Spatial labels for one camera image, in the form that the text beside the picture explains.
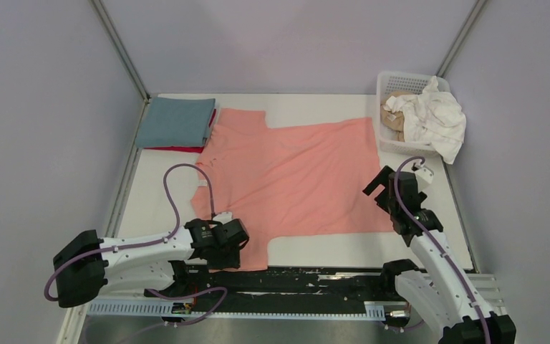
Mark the white plastic laundry basket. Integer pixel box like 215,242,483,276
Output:
374,71,450,157

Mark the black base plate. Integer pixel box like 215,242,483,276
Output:
161,264,410,315

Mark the folded red t-shirt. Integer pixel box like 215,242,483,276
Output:
139,108,218,153

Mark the white crumpled t-shirt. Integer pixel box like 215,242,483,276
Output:
405,89,466,164

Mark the folded grey-blue t-shirt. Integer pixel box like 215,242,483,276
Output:
135,97,216,149

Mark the aluminium frame rail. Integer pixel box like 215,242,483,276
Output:
467,273,504,307

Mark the salmon pink t-shirt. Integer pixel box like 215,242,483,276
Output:
191,108,392,271

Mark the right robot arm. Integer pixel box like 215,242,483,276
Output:
363,161,517,343

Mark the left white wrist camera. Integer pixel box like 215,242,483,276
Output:
212,211,233,225

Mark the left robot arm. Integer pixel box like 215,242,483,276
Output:
44,217,249,308

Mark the white slotted cable duct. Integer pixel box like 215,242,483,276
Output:
87,300,386,321

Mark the beige crumpled t-shirt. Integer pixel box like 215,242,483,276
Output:
380,90,415,142

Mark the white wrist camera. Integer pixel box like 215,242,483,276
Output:
212,211,233,225
411,163,435,191

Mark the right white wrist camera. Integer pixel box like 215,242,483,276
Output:
411,163,435,191

